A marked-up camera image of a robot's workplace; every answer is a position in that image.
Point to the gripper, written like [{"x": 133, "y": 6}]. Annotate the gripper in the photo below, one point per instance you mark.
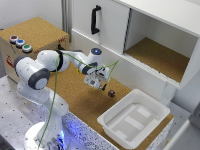
[{"x": 97, "y": 74}]

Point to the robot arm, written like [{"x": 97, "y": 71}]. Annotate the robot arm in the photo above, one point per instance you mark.
[{"x": 35, "y": 75}]

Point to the purple block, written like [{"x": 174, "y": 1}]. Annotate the purple block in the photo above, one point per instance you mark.
[{"x": 111, "y": 94}]

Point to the white sliding door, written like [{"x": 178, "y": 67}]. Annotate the white sliding door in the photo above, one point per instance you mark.
[{"x": 110, "y": 23}]

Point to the white plastic box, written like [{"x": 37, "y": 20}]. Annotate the white plastic box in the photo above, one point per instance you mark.
[{"x": 135, "y": 118}]

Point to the white cabinet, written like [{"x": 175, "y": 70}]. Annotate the white cabinet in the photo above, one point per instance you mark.
[{"x": 160, "y": 36}]

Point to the green button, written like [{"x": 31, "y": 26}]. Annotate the green button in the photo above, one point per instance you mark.
[{"x": 26, "y": 47}]

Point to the blue button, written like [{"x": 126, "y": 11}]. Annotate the blue button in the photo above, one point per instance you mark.
[{"x": 20, "y": 42}]

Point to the red button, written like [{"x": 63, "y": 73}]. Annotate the red button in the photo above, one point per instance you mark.
[{"x": 13, "y": 38}]

